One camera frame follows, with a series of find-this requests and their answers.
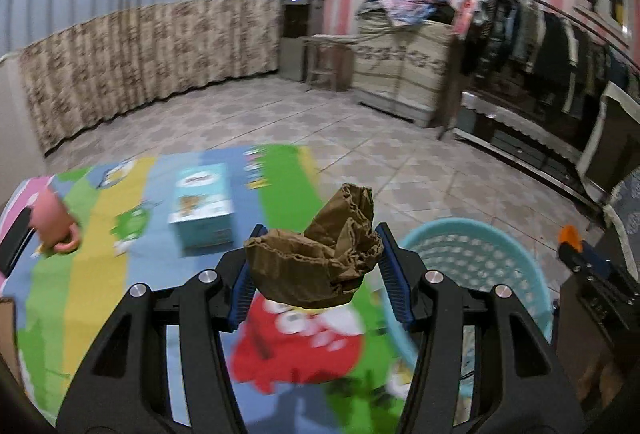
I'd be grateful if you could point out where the floral patterned cloth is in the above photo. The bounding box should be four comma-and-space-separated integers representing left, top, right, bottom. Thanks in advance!
602, 169, 640, 265

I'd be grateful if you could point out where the blue and floral curtain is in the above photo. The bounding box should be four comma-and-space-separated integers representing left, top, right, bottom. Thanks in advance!
0, 0, 301, 156

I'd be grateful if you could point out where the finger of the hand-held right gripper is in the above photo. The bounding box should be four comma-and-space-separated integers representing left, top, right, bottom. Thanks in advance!
559, 241, 638, 304

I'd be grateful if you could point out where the brown cardboard box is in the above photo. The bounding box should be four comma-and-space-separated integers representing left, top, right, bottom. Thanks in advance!
0, 297, 23, 385

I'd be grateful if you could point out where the light blue tissue box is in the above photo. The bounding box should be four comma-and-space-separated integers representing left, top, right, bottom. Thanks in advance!
167, 163, 237, 256

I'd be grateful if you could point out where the brown paper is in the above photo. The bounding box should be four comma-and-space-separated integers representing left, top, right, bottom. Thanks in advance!
243, 183, 386, 310

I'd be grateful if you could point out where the teal plastic mesh basket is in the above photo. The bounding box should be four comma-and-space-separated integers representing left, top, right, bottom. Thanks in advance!
397, 217, 556, 421

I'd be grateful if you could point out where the dark smartphone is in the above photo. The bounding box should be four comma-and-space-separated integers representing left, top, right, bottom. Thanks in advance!
0, 207, 38, 277

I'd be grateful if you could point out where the pink cup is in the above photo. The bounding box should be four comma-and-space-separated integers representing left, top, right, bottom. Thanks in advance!
29, 187, 82, 255

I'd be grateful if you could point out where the colourful cartoon play mat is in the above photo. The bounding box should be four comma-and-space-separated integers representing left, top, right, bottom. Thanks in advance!
0, 144, 426, 434

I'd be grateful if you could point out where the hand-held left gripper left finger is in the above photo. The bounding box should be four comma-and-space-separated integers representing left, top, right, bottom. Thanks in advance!
55, 224, 266, 434

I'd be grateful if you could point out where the row of hanging clothes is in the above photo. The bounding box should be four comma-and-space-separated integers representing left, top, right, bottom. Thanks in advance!
462, 0, 640, 115

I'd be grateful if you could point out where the white framed chair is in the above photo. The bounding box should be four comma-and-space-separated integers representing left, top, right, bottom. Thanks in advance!
575, 82, 640, 195

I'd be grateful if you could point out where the wooden stool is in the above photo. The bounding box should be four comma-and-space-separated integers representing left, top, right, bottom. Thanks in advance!
305, 34, 356, 91

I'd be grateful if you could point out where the orange peel piece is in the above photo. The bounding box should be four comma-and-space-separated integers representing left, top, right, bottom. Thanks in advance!
557, 224, 584, 251

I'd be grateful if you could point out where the cloth covered cabinet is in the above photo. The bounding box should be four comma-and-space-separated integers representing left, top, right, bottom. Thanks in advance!
354, 14, 453, 127

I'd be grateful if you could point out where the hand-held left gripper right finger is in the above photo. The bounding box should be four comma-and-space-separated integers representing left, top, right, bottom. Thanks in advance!
374, 221, 586, 434

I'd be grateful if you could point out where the pink hanging bag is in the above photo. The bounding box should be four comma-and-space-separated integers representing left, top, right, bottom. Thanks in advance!
452, 0, 476, 35

